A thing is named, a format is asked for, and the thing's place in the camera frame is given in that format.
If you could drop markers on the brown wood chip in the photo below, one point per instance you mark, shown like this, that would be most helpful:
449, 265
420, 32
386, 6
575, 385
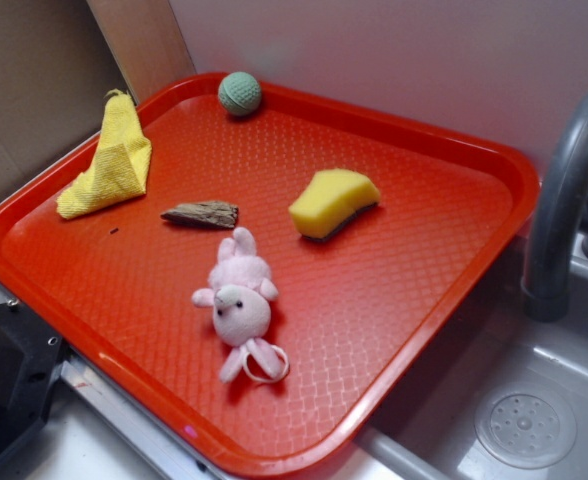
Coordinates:
213, 214

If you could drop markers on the red plastic tray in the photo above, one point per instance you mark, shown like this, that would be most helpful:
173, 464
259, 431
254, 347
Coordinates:
354, 310

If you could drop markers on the yellow sponge with dark base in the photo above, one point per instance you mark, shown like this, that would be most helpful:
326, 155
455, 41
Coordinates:
331, 198

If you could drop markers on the pink plush bunny toy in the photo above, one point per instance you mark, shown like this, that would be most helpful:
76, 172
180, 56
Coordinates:
239, 293

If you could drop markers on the green dimpled ball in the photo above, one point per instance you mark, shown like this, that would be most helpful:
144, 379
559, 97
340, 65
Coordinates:
240, 94

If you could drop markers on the yellow folded cloth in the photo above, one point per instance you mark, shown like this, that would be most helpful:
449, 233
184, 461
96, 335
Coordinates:
120, 166

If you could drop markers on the grey toy sink basin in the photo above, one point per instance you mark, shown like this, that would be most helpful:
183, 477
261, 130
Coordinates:
495, 394

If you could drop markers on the grey sink faucet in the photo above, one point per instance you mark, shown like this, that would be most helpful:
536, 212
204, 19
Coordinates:
561, 209

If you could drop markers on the brown cardboard panel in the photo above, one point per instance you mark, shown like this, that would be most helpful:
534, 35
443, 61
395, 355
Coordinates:
58, 59

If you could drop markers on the black metal bracket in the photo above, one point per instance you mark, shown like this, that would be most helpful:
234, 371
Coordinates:
31, 352

